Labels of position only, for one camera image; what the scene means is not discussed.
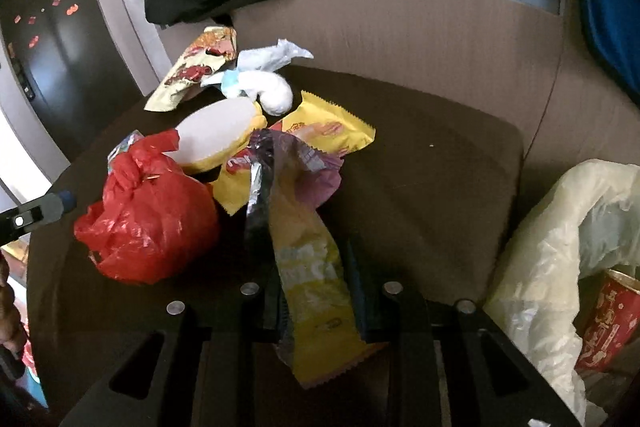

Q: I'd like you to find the yellow chip packet red logo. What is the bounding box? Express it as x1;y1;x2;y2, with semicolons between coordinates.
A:
212;147;261;215

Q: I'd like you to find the gold and red snack packet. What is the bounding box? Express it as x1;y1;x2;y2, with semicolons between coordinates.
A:
144;26;238;112

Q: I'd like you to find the colourful candy wrapper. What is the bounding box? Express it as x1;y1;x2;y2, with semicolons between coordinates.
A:
107;129;146;168

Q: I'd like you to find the white tissue wad with blue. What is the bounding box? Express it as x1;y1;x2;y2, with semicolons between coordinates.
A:
200;69;294;116

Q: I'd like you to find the purple and yellow snack wrapper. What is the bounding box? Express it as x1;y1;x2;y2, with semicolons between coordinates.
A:
245;129;388;390

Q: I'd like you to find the black door with red stickers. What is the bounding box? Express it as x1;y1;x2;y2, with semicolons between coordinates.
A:
0;0;146;142

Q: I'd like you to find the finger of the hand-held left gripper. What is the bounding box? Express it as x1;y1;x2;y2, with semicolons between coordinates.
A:
0;189;77;238

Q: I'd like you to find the white plastic wrapper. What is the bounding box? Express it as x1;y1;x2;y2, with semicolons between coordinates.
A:
236;38;315;72

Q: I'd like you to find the red paper cup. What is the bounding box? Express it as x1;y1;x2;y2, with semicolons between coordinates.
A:
574;268;640;375

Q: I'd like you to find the beige sofa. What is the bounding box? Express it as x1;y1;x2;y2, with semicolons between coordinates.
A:
220;0;640;258

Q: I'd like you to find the blue box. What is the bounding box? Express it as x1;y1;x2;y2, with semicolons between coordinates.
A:
570;0;640;100

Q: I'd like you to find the yellow snack packet orange print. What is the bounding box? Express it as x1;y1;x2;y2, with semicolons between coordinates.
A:
270;91;377;158

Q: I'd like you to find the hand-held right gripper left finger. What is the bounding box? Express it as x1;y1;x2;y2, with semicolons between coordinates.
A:
60;276;282;427

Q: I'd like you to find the red plastic bag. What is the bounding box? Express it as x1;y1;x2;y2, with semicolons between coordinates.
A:
74;129;221;285

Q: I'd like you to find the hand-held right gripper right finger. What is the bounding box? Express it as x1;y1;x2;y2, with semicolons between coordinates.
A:
347;236;582;427

